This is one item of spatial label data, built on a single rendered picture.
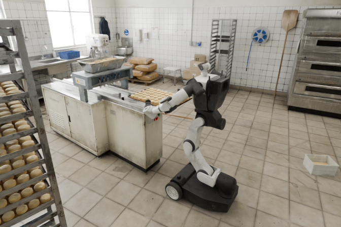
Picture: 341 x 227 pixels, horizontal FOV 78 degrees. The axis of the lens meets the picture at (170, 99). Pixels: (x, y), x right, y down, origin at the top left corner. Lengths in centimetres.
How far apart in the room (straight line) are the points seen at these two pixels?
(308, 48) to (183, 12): 330
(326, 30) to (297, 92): 123
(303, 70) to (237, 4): 229
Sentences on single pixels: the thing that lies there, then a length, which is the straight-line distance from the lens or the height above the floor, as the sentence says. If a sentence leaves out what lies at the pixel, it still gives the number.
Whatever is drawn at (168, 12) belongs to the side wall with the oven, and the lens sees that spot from 663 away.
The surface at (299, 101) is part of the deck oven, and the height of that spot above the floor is 24.
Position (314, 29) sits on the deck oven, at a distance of 488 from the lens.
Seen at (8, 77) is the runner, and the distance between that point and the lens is 112.
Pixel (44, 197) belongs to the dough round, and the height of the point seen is 88.
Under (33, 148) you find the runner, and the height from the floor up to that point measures 123.
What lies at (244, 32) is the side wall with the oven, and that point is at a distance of 594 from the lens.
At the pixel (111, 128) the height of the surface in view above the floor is 45.
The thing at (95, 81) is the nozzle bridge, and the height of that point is 108.
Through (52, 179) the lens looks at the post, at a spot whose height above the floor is 104.
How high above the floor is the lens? 183
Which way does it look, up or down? 21 degrees down
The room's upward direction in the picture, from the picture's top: 1 degrees clockwise
